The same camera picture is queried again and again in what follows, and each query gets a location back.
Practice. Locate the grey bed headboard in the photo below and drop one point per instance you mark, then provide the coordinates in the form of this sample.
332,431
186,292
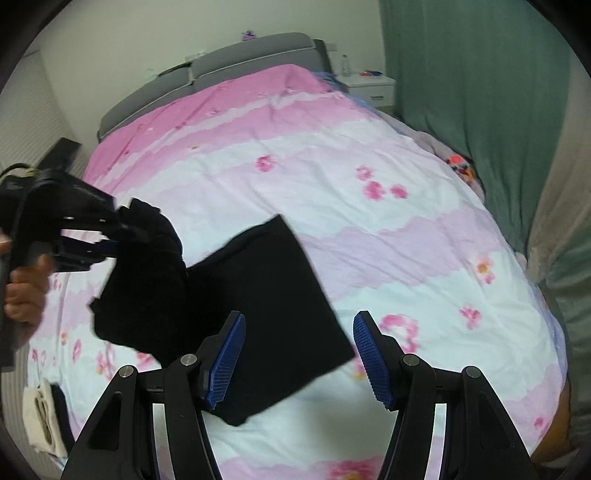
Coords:
249,57

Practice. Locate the dark flat object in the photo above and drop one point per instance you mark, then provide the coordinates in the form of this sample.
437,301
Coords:
173,69

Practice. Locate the black folded garment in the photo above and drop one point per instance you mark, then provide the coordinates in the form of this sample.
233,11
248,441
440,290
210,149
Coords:
62,410

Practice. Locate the beige curtain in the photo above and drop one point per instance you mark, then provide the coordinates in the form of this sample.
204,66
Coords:
558,207

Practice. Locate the colourful small nightstand items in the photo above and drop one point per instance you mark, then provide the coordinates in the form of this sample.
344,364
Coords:
371,72

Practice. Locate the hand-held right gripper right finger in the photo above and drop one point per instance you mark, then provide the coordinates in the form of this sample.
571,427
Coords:
374,360

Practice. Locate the cream folded garment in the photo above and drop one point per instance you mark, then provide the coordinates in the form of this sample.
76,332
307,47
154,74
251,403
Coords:
39,415

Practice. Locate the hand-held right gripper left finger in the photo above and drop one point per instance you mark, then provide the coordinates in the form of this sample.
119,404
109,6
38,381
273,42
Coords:
226,360

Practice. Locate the white louvered wardrobe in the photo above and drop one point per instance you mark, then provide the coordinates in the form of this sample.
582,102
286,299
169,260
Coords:
32,106

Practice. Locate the green curtain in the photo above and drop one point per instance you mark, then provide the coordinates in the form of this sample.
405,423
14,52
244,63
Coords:
461,92
572,295

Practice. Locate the black box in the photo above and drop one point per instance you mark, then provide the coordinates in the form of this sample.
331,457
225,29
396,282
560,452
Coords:
60,154

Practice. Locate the person's left hand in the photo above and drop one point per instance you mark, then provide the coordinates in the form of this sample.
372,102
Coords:
27,295

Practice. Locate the pink floral blanket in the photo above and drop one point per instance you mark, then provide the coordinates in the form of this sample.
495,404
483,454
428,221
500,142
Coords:
346,230

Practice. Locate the clear plastic bottle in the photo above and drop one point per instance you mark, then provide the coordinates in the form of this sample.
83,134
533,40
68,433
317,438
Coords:
344,65

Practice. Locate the purple toy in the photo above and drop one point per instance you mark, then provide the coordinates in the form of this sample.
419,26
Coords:
248,34

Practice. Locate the white nightstand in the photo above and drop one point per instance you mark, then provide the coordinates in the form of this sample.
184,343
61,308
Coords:
371,90

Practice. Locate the colourful plush toy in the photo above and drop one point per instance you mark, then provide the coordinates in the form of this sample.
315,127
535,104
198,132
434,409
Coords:
461,170

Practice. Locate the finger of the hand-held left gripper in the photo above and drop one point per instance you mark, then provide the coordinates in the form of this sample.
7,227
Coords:
87,254
101,221

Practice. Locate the black pants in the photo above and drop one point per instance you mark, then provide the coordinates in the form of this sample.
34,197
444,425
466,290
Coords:
268,300

